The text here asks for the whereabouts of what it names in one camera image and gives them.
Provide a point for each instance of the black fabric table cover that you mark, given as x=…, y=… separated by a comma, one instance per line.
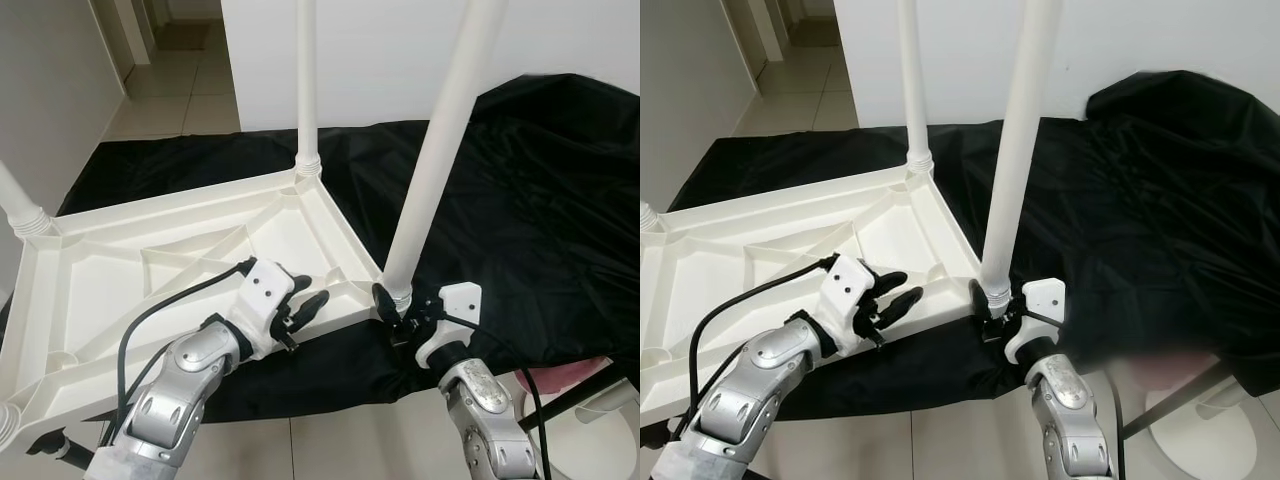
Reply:
x=540, y=200
x=1170, y=200

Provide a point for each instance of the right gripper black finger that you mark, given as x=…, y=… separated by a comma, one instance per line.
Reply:
x=385, y=302
x=979, y=297

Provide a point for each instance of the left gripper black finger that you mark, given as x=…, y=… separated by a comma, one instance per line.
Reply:
x=905, y=305
x=300, y=289
x=312, y=308
x=890, y=284

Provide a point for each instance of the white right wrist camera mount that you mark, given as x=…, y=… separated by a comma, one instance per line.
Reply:
x=1045, y=297
x=460, y=300

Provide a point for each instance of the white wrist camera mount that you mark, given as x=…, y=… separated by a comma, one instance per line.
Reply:
x=460, y=300
x=265, y=290
x=850, y=285
x=1045, y=297

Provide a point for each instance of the pink cushion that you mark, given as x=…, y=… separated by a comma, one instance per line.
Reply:
x=1165, y=372
x=565, y=375

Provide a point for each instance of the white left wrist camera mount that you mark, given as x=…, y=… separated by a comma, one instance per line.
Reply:
x=850, y=285
x=265, y=290

